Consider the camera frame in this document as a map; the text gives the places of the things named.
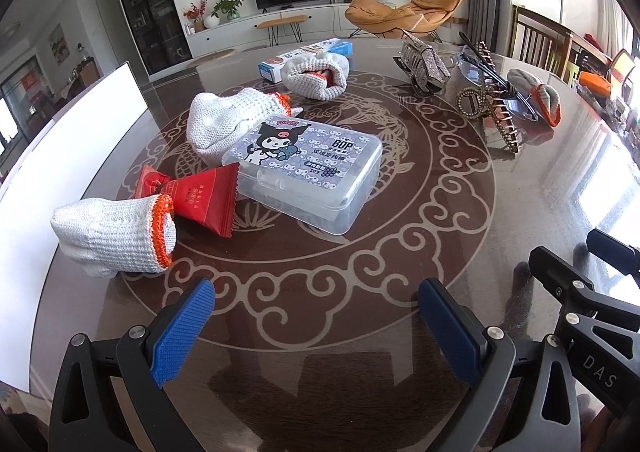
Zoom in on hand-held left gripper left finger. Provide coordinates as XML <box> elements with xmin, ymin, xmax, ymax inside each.
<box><xmin>48</xmin><ymin>277</ymin><xmax>217</xmax><ymax>452</ymax></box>

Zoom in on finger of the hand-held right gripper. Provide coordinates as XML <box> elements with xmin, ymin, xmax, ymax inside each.
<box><xmin>528</xmin><ymin>246</ymin><xmax>640</xmax><ymax>413</ymax></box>
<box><xmin>586</xmin><ymin>229</ymin><xmax>640</xmax><ymax>279</ymax></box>

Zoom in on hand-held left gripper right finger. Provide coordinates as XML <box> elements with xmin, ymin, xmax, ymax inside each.
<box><xmin>417</xmin><ymin>277</ymin><xmax>583</xmax><ymax>452</ymax></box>

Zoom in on white knit glove orange cuff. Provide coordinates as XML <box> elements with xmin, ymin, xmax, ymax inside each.
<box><xmin>186</xmin><ymin>87</ymin><xmax>303</xmax><ymax>167</ymax></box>
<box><xmin>280</xmin><ymin>53</ymin><xmax>352</xmax><ymax>101</ymax></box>
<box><xmin>506</xmin><ymin>68</ymin><xmax>563</xmax><ymax>129</ymax></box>
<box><xmin>50</xmin><ymin>193</ymin><xmax>178</xmax><ymax>279</ymax></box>

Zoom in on blue and white carton box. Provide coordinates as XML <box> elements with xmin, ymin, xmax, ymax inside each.
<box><xmin>257</xmin><ymin>38</ymin><xmax>354</xmax><ymax>84</ymax></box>

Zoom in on red triangular snack packet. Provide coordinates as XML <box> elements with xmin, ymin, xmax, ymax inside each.
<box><xmin>170</xmin><ymin>163</ymin><xmax>240</xmax><ymax>239</ymax></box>

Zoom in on gold hair claw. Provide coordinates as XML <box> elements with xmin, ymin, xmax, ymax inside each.
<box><xmin>456</xmin><ymin>86</ymin><xmax>524</xmax><ymax>159</ymax></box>

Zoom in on orange box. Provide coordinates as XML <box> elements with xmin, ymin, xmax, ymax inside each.
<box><xmin>579</xmin><ymin>72</ymin><xmax>614</xmax><ymax>99</ymax></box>

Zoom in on clear plastic box cartoon label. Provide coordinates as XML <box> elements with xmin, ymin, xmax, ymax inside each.
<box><xmin>220</xmin><ymin>114</ymin><xmax>384</xmax><ymax>236</ymax></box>

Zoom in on wooden slatted chair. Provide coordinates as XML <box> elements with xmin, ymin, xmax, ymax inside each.
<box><xmin>512</xmin><ymin>4</ymin><xmax>574</xmax><ymax>84</ymax></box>

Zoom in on black studded hair clip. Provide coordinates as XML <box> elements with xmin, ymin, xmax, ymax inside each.
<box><xmin>459</xmin><ymin>31</ymin><xmax>518</xmax><ymax>100</ymax></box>

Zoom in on sparkly bow hair claw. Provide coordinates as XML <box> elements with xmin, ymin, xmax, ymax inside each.
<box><xmin>397</xmin><ymin>31</ymin><xmax>449</xmax><ymax>96</ymax></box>

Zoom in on white television cabinet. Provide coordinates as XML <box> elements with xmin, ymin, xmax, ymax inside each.
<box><xmin>185</xmin><ymin>2</ymin><xmax>362</xmax><ymax>59</ymax></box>

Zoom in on red flowers in vase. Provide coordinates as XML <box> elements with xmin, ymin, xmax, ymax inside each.
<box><xmin>182</xmin><ymin>0</ymin><xmax>208</xmax><ymax>34</ymax></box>

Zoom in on orange lounge chair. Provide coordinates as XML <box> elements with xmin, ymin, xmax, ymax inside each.
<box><xmin>345</xmin><ymin>0</ymin><xmax>467</xmax><ymax>41</ymax></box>

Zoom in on wooden bench black legs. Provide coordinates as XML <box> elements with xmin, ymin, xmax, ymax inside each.
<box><xmin>256</xmin><ymin>14</ymin><xmax>308</xmax><ymax>46</ymax></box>

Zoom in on dark glass display cabinet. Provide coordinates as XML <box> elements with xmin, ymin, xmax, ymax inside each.
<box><xmin>110</xmin><ymin>0</ymin><xmax>193</xmax><ymax>79</ymax></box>

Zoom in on green potted plant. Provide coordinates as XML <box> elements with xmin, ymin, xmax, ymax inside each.
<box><xmin>211</xmin><ymin>0</ymin><xmax>246</xmax><ymax>22</ymax></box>

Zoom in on framed wall picture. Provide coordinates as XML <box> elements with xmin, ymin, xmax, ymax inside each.
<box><xmin>47</xmin><ymin>24</ymin><xmax>69</xmax><ymax>66</ymax></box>

